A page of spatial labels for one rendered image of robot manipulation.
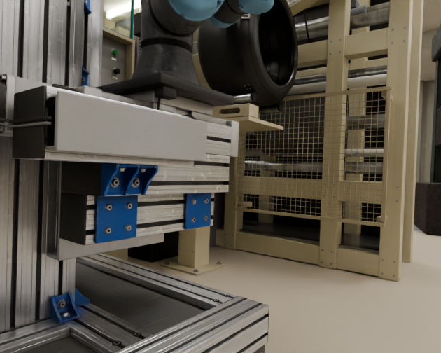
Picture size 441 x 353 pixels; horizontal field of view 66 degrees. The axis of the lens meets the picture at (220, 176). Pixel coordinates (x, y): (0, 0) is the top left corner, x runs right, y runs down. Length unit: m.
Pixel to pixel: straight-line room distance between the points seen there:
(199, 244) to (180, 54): 1.33
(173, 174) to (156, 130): 0.20
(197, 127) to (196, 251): 1.38
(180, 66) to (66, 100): 0.35
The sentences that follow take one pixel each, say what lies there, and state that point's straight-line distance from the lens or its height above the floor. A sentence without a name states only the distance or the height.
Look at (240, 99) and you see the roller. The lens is 1.65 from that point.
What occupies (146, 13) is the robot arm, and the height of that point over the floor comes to 0.87.
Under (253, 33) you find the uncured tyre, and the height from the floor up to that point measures 1.15.
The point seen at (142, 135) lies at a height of 0.59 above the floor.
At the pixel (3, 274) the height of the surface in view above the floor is 0.34.
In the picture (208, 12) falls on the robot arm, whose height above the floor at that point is 0.83.
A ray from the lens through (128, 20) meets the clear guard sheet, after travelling 2.16.
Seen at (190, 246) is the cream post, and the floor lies 0.13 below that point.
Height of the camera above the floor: 0.54
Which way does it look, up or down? 1 degrees down
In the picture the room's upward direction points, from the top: 2 degrees clockwise
